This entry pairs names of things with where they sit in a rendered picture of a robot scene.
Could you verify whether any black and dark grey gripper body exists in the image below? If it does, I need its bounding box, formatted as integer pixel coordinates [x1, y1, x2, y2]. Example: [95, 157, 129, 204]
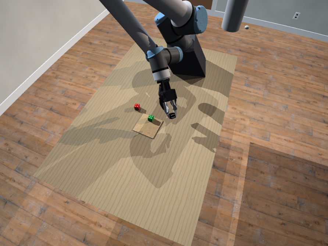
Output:
[157, 78, 177, 102]

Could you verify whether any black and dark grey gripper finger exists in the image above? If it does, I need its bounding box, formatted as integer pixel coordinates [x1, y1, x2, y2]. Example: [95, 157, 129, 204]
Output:
[159, 98, 170, 119]
[170, 99, 177, 116]

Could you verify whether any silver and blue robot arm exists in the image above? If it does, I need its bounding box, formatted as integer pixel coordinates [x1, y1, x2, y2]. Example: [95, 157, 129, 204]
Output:
[99, 0, 208, 81]

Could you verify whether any black die with white pips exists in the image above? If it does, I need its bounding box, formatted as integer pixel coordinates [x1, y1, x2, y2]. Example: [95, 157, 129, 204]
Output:
[169, 112, 176, 119]

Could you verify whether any green die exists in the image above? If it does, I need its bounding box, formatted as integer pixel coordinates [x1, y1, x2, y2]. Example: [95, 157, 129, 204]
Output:
[148, 115, 154, 122]

